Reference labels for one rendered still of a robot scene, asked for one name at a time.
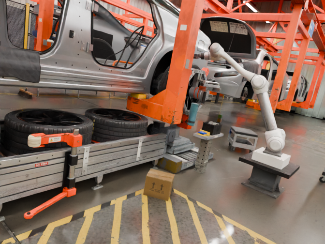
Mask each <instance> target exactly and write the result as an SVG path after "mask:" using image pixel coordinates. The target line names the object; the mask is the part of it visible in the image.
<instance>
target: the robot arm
mask: <svg viewBox="0 0 325 244"><path fill-rule="evenodd" d="M193 58H194V59H199V58H201V59H202V60H211V61H220V60H223V59H225V60H227V61H228V62H229V63H230V64H231V66H232V67H233V68H234V69H235V70H236V71H237V72H239V73H240V74H241V75H242V76H243V77H245V78H246V79H247V80H248V81H249V82H250V83H251V85H252V89H253V91H254V93H255V94H256V95H257V98H258V102H259V105H260V109H261V112H262V116H263V119H264V123H265V126H266V132H265V138H266V148H265V150H264V151H263V153H267V154H270V155H274V156H277V157H281V155H282V154H283V153H282V152H281V151H282V149H283V148H284V145H285V131H284V130H283V129H279V128H277V125H276V122H275V118H274V114H273V111H272V107H271V103H270V100H269V97H268V93H267V92H268V87H269V82H268V81H267V80H266V78H265V77H264V76H262V75H257V74H254V73H251V72H249V71H246V70H245V69H243V68H242V67H241V66H240V65H239V64H238V63H237V62H235V61H234V60H233V59H232V58H231V57H230V56H229V55H228V54H227V53H225V52H224V49H223V48H222V47H221V46H220V45H219V44H218V43H213V44H212V45H211V47H210V52H205V53H201V54H194V57H193Z"/></svg>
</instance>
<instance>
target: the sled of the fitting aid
mask: <svg viewBox="0 0 325 244"><path fill-rule="evenodd" d="M194 146H195V143H193V142H191V141H190V143H185V144H181V145H177V146H170V145H167V147H166V152H168V153H171V154H176V153H180V152H184V151H187V150H191V149H194Z"/></svg>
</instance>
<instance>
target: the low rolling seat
mask: <svg viewBox="0 0 325 244"><path fill-rule="evenodd" d="M231 133H233V134H234V135H235V136H234V137H231ZM237 136H240V137H247V139H242V138H237ZM250 138H253V139H255V141H254V144H252V143H251V142H250V141H249V139H250ZM257 139H258V135H257V134H256V133H254V132H253V131H252V130H251V129H245V128H240V127H235V126H231V128H230V131H229V135H228V141H229V146H231V145H232V148H231V151H232V152H233V151H234V150H235V148H236V147H240V148H244V149H249V153H251V152H253V151H252V150H255V147H256V143H257Z"/></svg>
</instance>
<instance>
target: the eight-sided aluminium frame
mask: <svg viewBox="0 0 325 244"><path fill-rule="evenodd" d="M191 70H192V74H191V76H190V78H189V81H190V79H191V78H192V77H193V76H194V74H195V73H202V76H201V79H202V80H207V77H206V73H205V71H203V70H198V69H194V68H192V69H191ZM201 102H202V100H199V101H198V102H197V103H198V104H199V106H198V111H199V109H200V108H201V106H202V105H201ZM189 112H190V111H189V110H187V107H186V104H185V103H184V108H183V113H182V114H185V115H189Z"/></svg>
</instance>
